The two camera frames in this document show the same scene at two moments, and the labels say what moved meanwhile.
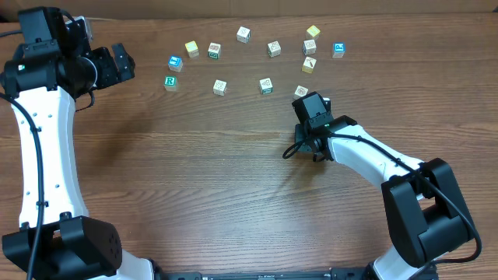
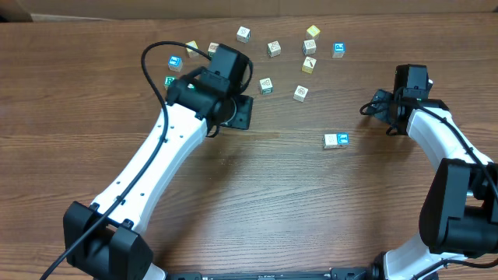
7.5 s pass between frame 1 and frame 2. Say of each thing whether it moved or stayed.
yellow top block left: stayed
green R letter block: stayed
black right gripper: moved
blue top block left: stayed
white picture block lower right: stayed
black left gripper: moved
